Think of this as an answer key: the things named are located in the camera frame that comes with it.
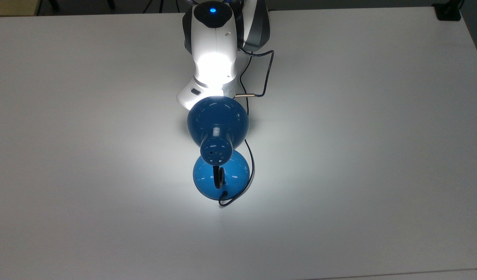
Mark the dark robot gripper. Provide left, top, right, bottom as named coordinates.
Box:
left=177, top=77, right=239, bottom=111

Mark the blue desk lamp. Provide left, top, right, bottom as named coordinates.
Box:
left=186, top=96, right=250, bottom=201

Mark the black table clamp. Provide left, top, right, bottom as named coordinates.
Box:
left=433, top=2, right=463, bottom=21

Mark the dark gripper cable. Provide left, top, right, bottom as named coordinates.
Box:
left=237, top=47, right=276, bottom=98

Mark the black lamp power cord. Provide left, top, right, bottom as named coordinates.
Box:
left=218, top=139, right=255, bottom=207

